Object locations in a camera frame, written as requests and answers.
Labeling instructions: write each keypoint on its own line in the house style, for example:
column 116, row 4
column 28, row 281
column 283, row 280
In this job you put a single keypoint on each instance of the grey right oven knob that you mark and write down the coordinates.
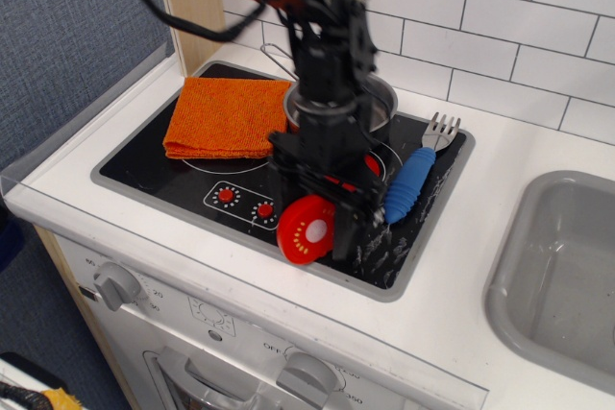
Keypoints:
column 308, row 379

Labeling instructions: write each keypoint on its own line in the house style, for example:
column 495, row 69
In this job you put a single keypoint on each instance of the stainless steel pot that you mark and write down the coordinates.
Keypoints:
column 382, row 99

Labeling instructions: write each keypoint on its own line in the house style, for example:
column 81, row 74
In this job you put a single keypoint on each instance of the orange napkin cloth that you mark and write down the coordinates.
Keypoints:
column 224, row 118

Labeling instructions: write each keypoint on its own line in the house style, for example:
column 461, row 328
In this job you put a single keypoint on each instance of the black toy stovetop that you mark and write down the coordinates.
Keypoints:
column 232, row 197

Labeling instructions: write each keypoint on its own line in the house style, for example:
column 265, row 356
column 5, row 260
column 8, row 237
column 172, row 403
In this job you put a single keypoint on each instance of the yellow cloth at corner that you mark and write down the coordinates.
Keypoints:
column 61, row 400

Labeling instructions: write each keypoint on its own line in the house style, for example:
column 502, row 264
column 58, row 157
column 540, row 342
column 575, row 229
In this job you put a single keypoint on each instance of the grey sink basin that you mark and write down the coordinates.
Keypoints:
column 551, row 298

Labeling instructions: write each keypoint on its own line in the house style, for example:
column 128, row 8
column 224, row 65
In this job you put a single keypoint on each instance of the red toy tomato half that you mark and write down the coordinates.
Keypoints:
column 305, row 230

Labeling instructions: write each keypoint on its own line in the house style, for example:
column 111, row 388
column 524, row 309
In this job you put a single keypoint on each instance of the white toy oven front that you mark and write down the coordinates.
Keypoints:
column 175, row 351

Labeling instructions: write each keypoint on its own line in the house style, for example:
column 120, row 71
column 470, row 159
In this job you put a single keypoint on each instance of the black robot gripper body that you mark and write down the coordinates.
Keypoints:
column 327, row 155

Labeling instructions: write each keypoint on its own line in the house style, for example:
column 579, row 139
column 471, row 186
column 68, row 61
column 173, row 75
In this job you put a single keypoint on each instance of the blue handled toy fork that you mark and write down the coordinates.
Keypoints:
column 403, row 192

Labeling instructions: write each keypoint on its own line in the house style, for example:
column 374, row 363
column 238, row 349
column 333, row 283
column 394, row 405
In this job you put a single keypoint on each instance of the grey left oven knob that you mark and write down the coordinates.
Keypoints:
column 116, row 285

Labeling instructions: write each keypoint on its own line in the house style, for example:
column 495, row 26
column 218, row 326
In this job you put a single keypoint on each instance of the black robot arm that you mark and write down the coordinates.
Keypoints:
column 333, row 55

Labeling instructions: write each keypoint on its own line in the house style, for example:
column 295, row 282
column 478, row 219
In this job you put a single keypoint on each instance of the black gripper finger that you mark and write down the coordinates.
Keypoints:
column 284, row 187
column 349, row 224

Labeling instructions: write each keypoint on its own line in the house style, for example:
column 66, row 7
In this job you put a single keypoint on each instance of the grey oven knob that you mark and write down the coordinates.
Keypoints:
column 116, row 285
column 308, row 379

